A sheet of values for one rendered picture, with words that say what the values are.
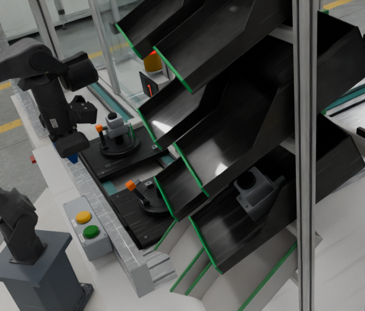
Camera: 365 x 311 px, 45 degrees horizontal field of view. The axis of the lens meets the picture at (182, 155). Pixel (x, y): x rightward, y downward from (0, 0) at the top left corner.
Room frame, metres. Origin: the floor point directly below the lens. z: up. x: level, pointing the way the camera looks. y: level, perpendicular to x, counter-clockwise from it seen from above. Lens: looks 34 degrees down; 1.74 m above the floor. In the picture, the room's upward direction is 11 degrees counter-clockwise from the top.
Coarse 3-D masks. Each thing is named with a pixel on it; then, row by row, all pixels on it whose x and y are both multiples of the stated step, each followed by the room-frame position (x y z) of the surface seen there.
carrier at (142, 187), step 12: (144, 180) 1.05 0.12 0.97; (120, 192) 1.02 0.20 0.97; (132, 192) 1.01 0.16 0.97; (144, 192) 0.97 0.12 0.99; (156, 192) 0.94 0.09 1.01; (120, 204) 0.96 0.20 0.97; (132, 204) 0.95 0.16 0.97; (144, 204) 0.91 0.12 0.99; (156, 204) 0.91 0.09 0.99; (132, 216) 0.90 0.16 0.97; (144, 216) 0.90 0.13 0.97; (156, 216) 0.88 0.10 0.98; (168, 216) 0.88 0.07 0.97; (132, 228) 0.86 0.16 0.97; (144, 228) 0.85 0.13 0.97; (156, 228) 0.84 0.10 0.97; (144, 240) 0.81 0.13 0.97; (156, 240) 0.80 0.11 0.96
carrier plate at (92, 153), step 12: (144, 132) 1.33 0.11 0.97; (96, 144) 1.31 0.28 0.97; (144, 144) 1.25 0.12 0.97; (84, 156) 1.25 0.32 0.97; (96, 156) 1.23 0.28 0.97; (132, 156) 1.19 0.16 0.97; (144, 156) 1.18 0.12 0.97; (156, 156) 1.18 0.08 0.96; (96, 168) 1.16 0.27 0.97; (120, 168) 1.14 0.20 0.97; (132, 168) 1.15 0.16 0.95
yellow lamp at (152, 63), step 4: (156, 52) 1.15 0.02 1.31; (148, 56) 1.14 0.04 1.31; (152, 56) 1.14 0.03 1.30; (156, 56) 1.15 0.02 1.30; (144, 60) 1.15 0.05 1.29; (148, 60) 1.15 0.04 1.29; (152, 60) 1.14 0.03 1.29; (156, 60) 1.15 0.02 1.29; (160, 60) 1.16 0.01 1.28; (144, 64) 1.16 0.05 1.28; (148, 64) 1.15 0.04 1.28; (152, 64) 1.14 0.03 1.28; (156, 64) 1.14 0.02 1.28; (160, 64) 1.15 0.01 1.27; (148, 68) 1.15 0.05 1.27; (152, 68) 1.14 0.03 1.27; (156, 68) 1.14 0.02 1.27; (160, 68) 1.15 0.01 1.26
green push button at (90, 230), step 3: (90, 225) 0.90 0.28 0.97; (93, 225) 0.90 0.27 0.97; (87, 228) 0.89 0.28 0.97; (90, 228) 0.89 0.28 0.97; (93, 228) 0.88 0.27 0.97; (96, 228) 0.88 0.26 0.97; (84, 231) 0.88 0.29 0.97; (87, 231) 0.88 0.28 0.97; (90, 231) 0.87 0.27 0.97; (93, 231) 0.87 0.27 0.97; (96, 231) 0.87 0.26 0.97; (84, 234) 0.87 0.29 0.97; (87, 234) 0.87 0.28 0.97; (90, 234) 0.86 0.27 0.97; (93, 234) 0.86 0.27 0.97; (96, 234) 0.87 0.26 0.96; (87, 237) 0.86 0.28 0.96; (90, 237) 0.86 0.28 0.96
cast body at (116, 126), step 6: (114, 114) 1.26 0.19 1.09; (108, 120) 1.25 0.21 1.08; (114, 120) 1.24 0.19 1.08; (120, 120) 1.25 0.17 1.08; (108, 126) 1.26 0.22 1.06; (114, 126) 1.24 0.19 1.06; (120, 126) 1.25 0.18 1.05; (126, 126) 1.25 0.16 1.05; (108, 132) 1.23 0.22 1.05; (114, 132) 1.24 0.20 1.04; (120, 132) 1.24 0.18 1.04; (126, 132) 1.25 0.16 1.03
